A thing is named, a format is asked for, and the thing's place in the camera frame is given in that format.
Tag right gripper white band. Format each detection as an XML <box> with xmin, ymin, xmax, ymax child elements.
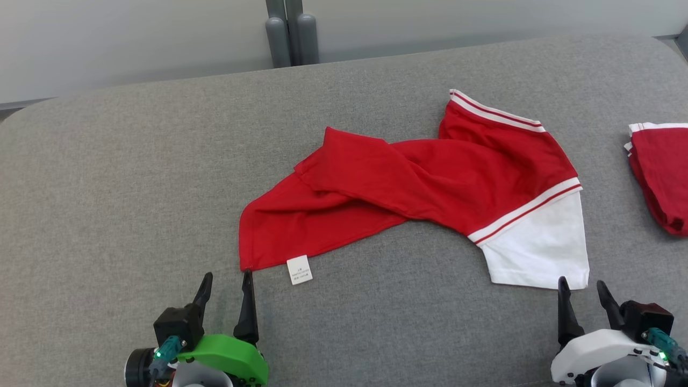
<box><xmin>550</xmin><ymin>276</ymin><xmax>667</xmax><ymax>385</ymax></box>

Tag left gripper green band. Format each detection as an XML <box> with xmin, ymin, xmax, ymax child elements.
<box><xmin>177</xmin><ymin>270</ymin><xmax>269</xmax><ymax>387</ymax></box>

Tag red shorts white stripes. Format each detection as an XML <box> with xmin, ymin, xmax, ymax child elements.
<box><xmin>623</xmin><ymin>122</ymin><xmax>688</xmax><ymax>238</ymax></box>

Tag red t-shirt white sleeves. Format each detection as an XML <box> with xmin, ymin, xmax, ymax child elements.
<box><xmin>238</xmin><ymin>89</ymin><xmax>591</xmax><ymax>291</ymax></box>

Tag grey fabric sofa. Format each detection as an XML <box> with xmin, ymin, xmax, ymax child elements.
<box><xmin>0</xmin><ymin>35</ymin><xmax>688</xmax><ymax>387</ymax></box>

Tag grey partition post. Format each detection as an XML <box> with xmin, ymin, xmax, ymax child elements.
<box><xmin>285</xmin><ymin>0</ymin><xmax>320</xmax><ymax>66</ymax></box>
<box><xmin>265</xmin><ymin>0</ymin><xmax>293</xmax><ymax>69</ymax></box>

